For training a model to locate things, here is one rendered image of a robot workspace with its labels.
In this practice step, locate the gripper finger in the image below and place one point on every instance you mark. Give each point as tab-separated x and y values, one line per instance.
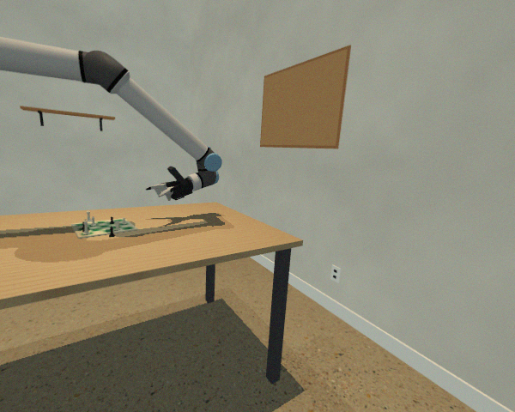
158	188
169	189

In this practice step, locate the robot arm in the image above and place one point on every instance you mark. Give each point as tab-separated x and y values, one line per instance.
44	60

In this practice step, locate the chessboard with green and cream squares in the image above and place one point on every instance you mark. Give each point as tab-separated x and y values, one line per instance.
102	228

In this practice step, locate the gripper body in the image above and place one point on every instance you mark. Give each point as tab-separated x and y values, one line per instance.
180	193

